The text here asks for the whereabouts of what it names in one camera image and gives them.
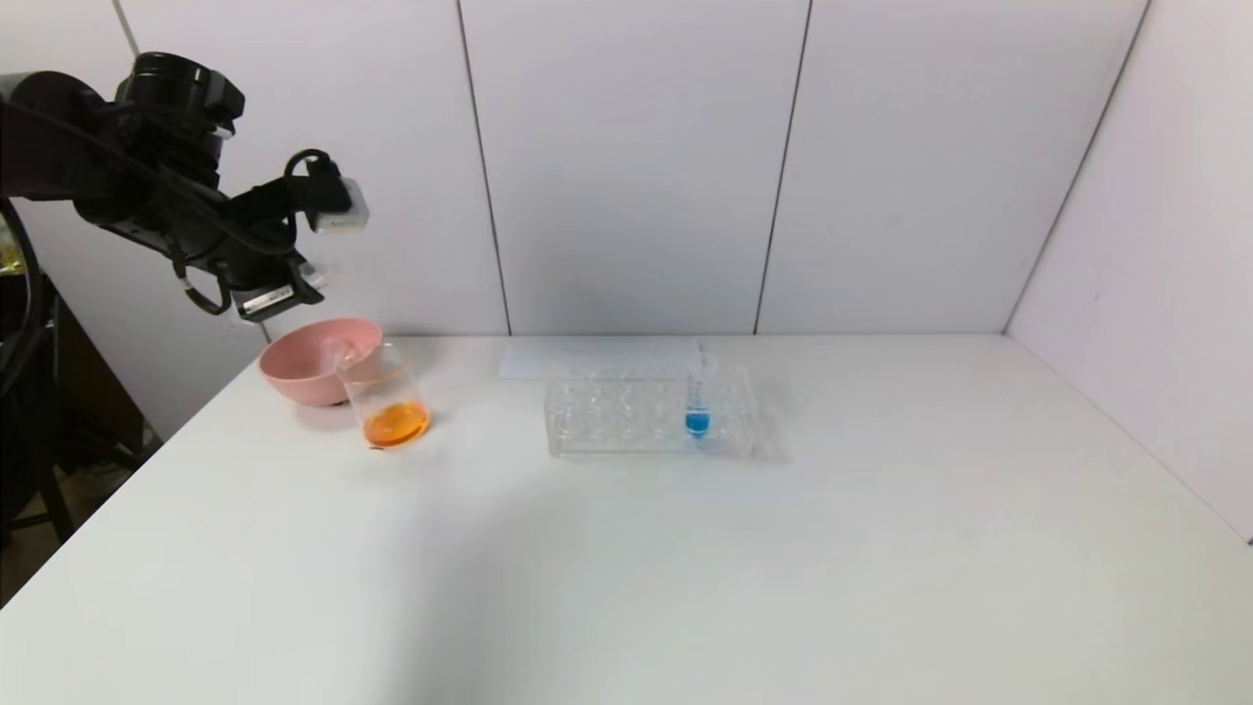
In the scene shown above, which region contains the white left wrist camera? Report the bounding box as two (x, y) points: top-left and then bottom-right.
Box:
(312, 178), (371, 235)

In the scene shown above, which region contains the clear plastic test tube rack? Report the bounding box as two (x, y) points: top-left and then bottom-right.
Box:
(546, 357), (757, 458)

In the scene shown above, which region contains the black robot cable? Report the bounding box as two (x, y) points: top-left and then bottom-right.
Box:
(0, 196), (58, 402)

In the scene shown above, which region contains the pink bowl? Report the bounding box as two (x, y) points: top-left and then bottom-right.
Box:
(258, 317), (386, 407)

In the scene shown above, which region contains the clear glass beaker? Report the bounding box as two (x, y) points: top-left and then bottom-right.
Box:
(339, 343), (433, 450)

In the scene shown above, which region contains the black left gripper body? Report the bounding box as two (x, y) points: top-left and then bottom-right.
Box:
(227, 215), (326, 323)

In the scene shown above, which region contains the test tube with blue pigment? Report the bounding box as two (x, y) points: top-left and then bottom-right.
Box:
(684, 341), (719, 440)

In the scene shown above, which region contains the white paper sheet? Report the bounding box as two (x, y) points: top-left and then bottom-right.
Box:
(499, 340), (701, 381)

